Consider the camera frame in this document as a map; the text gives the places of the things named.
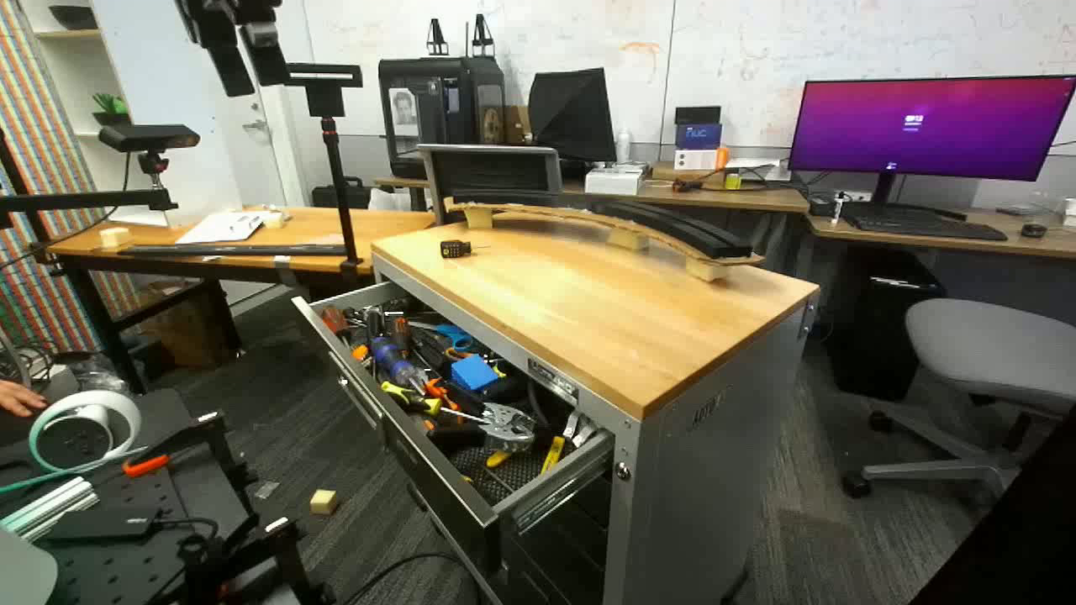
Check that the black monitor purple screen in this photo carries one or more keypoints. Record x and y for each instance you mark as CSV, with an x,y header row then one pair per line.
x,y
930,121

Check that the white green tape roll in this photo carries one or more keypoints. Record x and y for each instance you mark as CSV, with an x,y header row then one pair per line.
x,y
86,430

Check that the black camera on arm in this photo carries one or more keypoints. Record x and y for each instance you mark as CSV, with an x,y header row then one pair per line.
x,y
149,140

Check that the small wooden block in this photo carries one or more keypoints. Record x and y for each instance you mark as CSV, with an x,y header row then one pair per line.
x,y
324,503

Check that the person's bare hand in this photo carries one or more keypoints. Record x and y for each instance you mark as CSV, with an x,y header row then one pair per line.
x,y
18,397

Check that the black breadboard table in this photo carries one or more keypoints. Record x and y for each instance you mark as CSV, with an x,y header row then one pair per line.
x,y
111,525

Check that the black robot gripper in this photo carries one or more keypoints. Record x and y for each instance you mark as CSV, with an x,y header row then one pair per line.
x,y
222,6

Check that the blue plastic box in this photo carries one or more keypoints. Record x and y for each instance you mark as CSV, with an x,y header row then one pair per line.
x,y
475,372

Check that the black computer mouse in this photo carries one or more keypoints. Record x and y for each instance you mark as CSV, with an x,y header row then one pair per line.
x,y
1033,228

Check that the white flat box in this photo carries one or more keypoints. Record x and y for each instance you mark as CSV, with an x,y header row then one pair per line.
x,y
613,178

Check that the grey tool cabinet wooden top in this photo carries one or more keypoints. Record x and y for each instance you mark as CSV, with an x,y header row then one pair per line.
x,y
628,324

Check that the pale wooden block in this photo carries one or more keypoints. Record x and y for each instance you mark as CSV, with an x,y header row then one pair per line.
x,y
111,237

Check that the yellow black screwdriver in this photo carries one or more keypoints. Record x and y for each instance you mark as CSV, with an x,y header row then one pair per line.
x,y
409,397

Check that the small black object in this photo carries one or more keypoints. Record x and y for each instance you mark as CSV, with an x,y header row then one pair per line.
x,y
455,249

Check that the small green plant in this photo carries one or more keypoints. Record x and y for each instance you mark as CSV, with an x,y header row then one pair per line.
x,y
110,107

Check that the long wooden office desk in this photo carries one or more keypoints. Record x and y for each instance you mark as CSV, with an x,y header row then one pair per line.
x,y
786,203

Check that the grey office chair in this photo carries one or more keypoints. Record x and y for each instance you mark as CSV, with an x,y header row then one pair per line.
x,y
985,357

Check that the black camera tripod stand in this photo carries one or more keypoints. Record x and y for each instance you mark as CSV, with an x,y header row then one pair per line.
x,y
332,100

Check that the silver pliers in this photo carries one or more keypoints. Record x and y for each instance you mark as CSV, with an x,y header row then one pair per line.
x,y
504,425

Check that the white shelf unit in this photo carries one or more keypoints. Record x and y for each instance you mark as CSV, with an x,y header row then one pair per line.
x,y
71,67

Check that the grey metal cabinet drawer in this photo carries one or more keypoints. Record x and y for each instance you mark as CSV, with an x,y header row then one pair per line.
x,y
449,449

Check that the wooden desk black legs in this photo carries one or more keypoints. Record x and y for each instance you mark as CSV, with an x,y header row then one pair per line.
x,y
289,228

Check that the black clamp mount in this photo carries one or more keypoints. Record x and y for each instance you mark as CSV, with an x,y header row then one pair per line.
x,y
247,547

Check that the silver aluminium extrusion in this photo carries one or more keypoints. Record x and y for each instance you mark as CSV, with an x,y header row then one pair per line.
x,y
46,507

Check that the grey backed monitor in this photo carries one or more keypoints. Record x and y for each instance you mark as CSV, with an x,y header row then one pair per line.
x,y
492,173

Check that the blue white box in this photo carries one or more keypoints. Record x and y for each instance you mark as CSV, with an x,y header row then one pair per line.
x,y
697,127

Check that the white paper sheets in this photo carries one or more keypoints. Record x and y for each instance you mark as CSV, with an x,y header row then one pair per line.
x,y
222,226

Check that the black keyboard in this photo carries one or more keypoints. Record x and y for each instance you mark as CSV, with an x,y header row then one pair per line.
x,y
925,221

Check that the black computer case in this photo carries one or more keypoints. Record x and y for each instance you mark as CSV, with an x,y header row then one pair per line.
x,y
438,112

